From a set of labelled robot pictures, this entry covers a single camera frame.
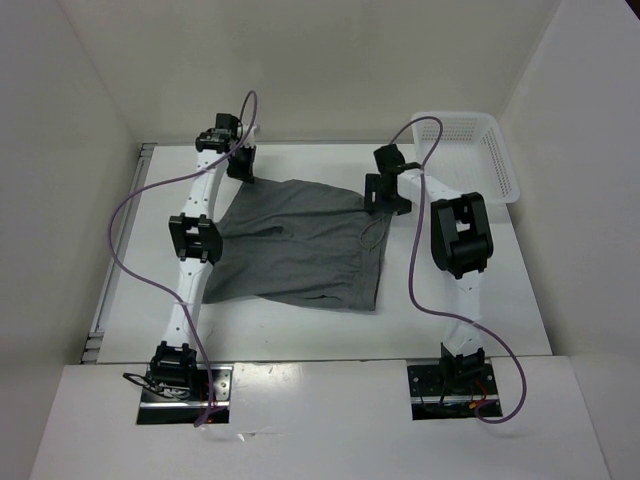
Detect grey shorts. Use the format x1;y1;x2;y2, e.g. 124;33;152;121
202;179;391;312

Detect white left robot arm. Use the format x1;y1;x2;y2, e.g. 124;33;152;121
147;113;256;400

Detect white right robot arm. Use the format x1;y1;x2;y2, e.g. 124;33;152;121
364;145;494;393

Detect white plastic basket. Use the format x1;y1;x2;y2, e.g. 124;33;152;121
409;111;520;222

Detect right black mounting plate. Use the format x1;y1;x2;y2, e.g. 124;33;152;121
406;360;503;421

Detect black mounting plate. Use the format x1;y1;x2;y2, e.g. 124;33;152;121
406;360;503;421
136;365;233;426

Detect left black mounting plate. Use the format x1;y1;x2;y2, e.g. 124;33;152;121
136;365;233;426

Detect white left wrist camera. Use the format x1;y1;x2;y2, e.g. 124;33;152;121
238;124;260;148

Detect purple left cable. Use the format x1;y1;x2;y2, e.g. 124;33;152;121
108;89;261;429

